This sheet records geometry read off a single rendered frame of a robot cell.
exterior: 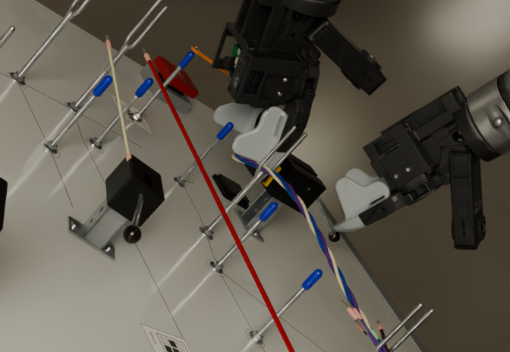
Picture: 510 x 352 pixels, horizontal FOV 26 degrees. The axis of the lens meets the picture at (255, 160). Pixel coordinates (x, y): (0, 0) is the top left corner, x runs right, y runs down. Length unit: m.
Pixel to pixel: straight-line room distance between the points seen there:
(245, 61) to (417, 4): 2.66
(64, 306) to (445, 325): 1.86
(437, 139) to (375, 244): 1.56
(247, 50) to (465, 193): 0.30
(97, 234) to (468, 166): 0.46
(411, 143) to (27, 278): 0.53
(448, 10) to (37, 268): 2.97
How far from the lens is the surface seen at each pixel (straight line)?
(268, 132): 1.10
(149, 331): 0.84
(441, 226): 2.82
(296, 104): 1.08
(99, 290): 0.84
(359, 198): 1.23
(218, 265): 1.04
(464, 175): 1.19
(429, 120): 1.21
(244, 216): 1.21
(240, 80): 1.06
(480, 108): 1.16
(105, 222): 0.88
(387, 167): 1.20
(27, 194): 0.88
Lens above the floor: 1.87
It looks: 39 degrees down
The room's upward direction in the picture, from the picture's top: straight up
